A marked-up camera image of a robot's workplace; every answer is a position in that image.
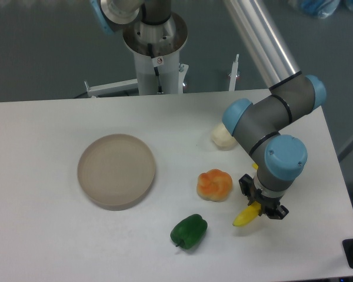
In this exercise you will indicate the orange toy bread roll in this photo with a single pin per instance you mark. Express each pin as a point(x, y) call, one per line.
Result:
point(214, 185)

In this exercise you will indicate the white metal bracket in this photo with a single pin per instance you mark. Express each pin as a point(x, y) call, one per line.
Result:
point(234, 74)
point(110, 88)

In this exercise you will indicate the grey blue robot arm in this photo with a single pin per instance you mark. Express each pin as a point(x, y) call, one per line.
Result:
point(255, 126)

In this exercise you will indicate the green toy bell pepper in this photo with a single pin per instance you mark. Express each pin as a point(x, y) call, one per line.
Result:
point(189, 232)

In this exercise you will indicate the white metal bracket right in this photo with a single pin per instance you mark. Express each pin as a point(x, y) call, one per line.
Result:
point(234, 74)

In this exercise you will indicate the blue plastic bag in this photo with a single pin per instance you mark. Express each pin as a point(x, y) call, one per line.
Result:
point(320, 9)

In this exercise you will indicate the white toy garlic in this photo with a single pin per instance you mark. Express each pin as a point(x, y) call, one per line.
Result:
point(222, 138)

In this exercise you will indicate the white metal bracket left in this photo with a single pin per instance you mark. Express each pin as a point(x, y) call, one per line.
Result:
point(110, 88)

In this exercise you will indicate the beige round plate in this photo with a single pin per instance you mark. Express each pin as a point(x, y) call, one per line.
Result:
point(116, 171)

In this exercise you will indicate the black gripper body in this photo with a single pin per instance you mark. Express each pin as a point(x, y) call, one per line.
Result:
point(268, 198)

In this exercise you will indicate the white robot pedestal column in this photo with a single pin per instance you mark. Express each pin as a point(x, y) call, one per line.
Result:
point(156, 50)

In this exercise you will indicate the yellow toy banana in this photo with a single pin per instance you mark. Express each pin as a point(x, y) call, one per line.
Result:
point(250, 213)

